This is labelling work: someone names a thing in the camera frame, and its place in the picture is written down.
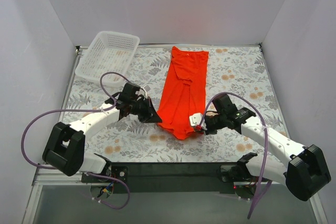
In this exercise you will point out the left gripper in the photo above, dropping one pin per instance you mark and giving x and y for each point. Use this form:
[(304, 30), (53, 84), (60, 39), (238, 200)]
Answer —
[(148, 111)]

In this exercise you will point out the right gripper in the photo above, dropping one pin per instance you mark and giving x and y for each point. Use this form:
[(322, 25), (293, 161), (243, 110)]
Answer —
[(208, 127)]

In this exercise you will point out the orange t shirt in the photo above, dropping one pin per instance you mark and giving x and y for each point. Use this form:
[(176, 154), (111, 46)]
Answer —
[(184, 92)]

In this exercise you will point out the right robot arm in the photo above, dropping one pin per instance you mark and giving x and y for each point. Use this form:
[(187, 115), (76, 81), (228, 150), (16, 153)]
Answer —
[(302, 169)]

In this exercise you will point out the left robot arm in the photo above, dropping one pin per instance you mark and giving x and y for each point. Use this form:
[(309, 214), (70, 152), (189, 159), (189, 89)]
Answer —
[(65, 149)]

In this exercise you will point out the floral patterned table mat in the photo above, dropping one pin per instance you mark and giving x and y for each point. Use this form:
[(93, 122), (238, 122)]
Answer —
[(241, 71)]

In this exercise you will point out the white plastic basket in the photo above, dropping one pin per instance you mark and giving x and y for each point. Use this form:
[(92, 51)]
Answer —
[(109, 51)]

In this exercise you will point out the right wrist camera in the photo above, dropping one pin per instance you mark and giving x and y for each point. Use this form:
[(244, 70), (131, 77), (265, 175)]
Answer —
[(196, 122)]

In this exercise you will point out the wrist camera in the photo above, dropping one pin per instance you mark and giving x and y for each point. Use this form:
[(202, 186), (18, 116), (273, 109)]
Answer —
[(196, 122), (145, 89)]

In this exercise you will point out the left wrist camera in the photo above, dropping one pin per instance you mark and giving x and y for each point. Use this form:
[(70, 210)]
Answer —
[(145, 89)]

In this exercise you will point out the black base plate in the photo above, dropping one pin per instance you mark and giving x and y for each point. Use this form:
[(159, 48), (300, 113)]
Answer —
[(179, 177)]

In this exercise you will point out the aluminium table frame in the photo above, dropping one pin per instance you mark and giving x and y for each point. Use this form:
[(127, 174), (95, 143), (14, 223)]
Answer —
[(183, 111)]

